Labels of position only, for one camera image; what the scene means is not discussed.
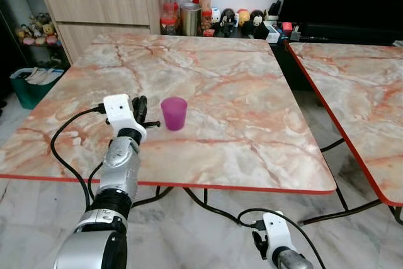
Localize purple plastic cup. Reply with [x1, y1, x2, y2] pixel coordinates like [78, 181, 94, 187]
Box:
[161, 97, 188, 132]

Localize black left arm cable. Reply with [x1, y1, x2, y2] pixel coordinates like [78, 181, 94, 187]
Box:
[50, 106, 106, 210]

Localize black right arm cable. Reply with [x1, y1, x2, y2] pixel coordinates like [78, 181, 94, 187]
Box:
[237, 208, 326, 269]

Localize black and white figurine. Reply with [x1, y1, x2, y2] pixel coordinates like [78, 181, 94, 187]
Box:
[249, 9, 266, 37]

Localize green storage bin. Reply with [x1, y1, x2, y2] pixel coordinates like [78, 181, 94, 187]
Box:
[9, 67, 65, 110]

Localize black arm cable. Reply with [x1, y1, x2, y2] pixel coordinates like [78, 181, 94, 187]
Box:
[237, 208, 326, 269]
[50, 106, 106, 210]

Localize black round figurine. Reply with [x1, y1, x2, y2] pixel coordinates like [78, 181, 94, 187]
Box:
[220, 8, 237, 36]

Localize tall red lid jar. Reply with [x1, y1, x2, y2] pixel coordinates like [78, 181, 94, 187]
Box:
[159, 0, 178, 36]

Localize light wooden drawer cabinet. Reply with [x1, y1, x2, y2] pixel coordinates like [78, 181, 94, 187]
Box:
[39, 0, 167, 63]

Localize shelf with plush toys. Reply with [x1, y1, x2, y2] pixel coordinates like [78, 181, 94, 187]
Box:
[0, 0, 71, 69]

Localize steel canister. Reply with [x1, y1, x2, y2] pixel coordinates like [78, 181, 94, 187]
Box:
[181, 3, 203, 37]

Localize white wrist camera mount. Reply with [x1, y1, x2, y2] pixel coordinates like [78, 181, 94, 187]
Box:
[261, 212, 298, 261]
[103, 94, 148, 144]

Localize black metal table legs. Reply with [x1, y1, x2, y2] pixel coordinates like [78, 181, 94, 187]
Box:
[389, 205, 403, 226]
[88, 137, 383, 227]

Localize small red lid jar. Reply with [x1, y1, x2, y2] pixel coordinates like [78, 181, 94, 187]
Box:
[201, 9, 214, 31]

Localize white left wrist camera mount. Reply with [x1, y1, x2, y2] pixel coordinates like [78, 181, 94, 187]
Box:
[103, 94, 148, 144]

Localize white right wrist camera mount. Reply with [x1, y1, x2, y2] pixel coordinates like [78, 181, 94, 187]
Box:
[261, 212, 298, 261]

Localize yellow figurine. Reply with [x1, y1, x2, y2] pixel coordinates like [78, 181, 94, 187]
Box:
[237, 8, 251, 28]

